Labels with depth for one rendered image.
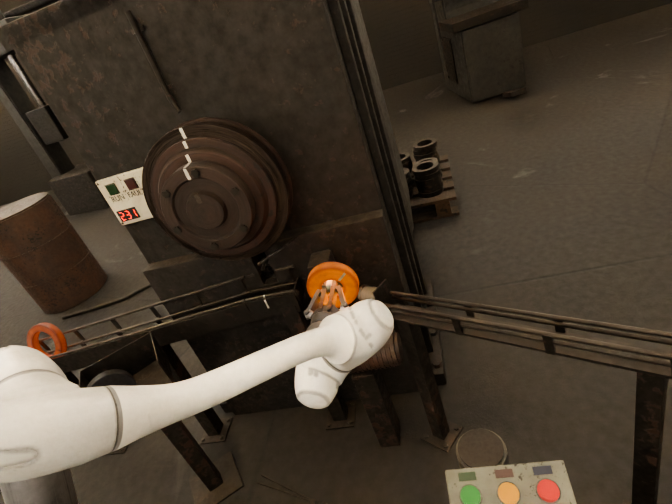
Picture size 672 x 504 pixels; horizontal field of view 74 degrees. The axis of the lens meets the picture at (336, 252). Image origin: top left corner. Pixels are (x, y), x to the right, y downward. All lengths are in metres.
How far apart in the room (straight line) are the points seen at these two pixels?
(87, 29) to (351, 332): 1.20
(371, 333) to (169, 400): 0.39
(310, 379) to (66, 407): 0.47
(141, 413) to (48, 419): 0.13
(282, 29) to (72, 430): 1.11
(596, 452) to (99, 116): 1.99
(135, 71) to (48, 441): 1.14
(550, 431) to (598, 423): 0.16
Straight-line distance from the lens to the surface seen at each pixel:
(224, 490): 2.10
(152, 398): 0.81
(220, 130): 1.37
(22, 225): 4.17
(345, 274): 1.26
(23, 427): 0.74
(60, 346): 2.28
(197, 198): 1.37
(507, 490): 1.07
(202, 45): 1.49
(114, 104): 1.66
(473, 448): 1.23
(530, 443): 1.86
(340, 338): 0.90
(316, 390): 1.00
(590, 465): 1.83
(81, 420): 0.75
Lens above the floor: 1.54
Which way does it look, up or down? 29 degrees down
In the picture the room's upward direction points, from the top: 20 degrees counter-clockwise
